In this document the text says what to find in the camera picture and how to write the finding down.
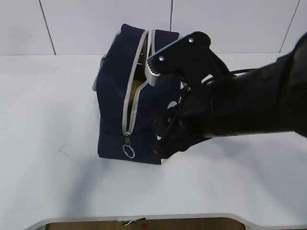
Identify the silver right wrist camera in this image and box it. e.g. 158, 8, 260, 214
145, 31, 219, 88

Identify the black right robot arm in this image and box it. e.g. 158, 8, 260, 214
146, 31, 307, 159

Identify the navy blue lunch bag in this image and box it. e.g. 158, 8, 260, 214
93, 24, 181, 165

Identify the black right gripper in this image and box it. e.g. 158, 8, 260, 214
151, 88, 216, 160

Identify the black cable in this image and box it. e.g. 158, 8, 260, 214
201, 68, 260, 84

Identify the yellow pear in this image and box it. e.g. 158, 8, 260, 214
130, 80, 144, 103

